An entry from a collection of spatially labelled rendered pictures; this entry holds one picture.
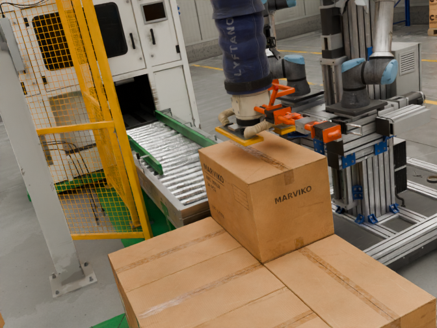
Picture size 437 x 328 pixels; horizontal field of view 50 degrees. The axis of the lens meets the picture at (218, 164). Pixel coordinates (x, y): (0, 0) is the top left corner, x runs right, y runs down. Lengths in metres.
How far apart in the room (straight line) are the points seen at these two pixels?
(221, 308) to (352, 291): 0.52
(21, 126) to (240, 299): 1.76
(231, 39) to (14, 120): 1.52
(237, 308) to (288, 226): 0.45
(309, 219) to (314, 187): 0.16
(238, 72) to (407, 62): 1.14
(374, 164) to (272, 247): 1.03
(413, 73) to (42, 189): 2.36
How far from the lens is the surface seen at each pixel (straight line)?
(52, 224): 3.27
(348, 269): 2.08
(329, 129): 1.69
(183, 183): 3.14
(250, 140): 2.09
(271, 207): 2.06
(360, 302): 1.91
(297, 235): 2.20
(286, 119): 1.92
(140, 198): 3.37
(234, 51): 2.09
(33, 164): 3.13
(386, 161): 3.00
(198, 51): 12.12
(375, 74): 2.41
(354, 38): 2.66
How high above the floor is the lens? 1.74
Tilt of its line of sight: 21 degrees down
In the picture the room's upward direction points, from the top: 11 degrees counter-clockwise
